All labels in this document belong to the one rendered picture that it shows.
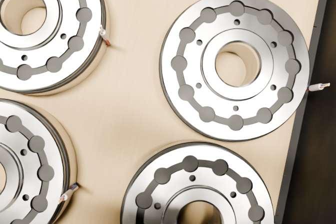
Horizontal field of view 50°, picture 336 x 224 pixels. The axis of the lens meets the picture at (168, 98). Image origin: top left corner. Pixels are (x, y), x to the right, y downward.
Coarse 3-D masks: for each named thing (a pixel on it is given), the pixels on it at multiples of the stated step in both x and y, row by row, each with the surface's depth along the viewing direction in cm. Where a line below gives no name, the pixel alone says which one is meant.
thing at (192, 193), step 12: (180, 192) 23; (192, 192) 23; (204, 192) 23; (216, 192) 23; (168, 204) 23; (180, 204) 23; (216, 204) 23; (228, 204) 23; (168, 216) 23; (228, 216) 23
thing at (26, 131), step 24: (0, 120) 24; (24, 120) 23; (24, 144) 23; (48, 144) 23; (24, 168) 23; (48, 168) 24; (24, 192) 23; (48, 192) 23; (0, 216) 23; (24, 216) 23; (48, 216) 23
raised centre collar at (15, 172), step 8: (0, 144) 23; (0, 152) 23; (8, 152) 23; (0, 160) 23; (8, 160) 23; (16, 160) 23; (8, 168) 23; (16, 168) 23; (8, 176) 23; (16, 176) 23; (8, 184) 23; (16, 184) 23; (0, 192) 23; (8, 192) 23; (16, 192) 23; (0, 200) 23; (8, 200) 23; (0, 208) 23
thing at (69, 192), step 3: (75, 186) 25; (69, 189) 24; (72, 189) 24; (75, 189) 25; (66, 192) 23; (69, 192) 23; (72, 192) 24; (63, 195) 22; (66, 195) 22; (69, 195) 23; (60, 198) 21; (63, 198) 22; (66, 198) 22; (60, 201) 21
